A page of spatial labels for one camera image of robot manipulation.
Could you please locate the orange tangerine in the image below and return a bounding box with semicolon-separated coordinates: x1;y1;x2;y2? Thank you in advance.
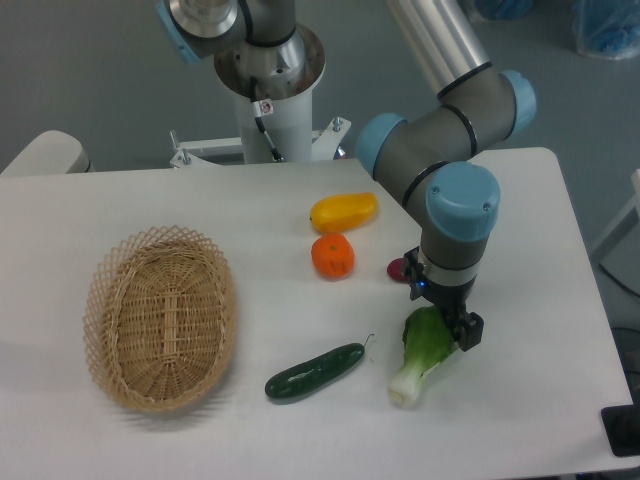
311;233;355;280

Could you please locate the black device at edge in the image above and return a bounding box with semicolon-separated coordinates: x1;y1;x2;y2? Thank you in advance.
601;405;639;457

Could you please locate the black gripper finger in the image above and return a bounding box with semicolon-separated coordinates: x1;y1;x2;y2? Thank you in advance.
446;306;484;352

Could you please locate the black pedestal cable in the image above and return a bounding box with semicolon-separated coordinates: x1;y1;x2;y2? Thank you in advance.
247;74;287;164

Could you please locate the yellow mango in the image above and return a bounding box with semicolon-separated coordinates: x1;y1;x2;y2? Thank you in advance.
309;192;379;234

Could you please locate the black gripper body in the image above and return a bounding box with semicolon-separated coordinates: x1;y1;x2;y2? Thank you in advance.
403;247;478;322

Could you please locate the dark red fruit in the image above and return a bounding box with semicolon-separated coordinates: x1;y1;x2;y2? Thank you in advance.
386;258;409;284

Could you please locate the green cucumber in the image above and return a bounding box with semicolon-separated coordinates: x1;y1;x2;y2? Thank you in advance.
264;333;374;404

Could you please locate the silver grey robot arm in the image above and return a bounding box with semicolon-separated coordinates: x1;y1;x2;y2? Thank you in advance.
156;1;536;350

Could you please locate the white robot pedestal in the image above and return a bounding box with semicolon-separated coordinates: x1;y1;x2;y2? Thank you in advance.
170;24;351;168

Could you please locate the blue plastic bag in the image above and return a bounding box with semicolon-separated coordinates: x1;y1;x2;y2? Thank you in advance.
571;0;639;61

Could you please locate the green bok choy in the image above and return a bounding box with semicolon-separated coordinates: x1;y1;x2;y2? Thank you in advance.
387;306;454;408

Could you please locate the woven wicker basket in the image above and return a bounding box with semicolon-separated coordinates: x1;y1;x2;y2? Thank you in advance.
83;226;237;413

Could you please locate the white chair back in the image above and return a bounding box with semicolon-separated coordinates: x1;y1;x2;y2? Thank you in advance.
1;130;95;178

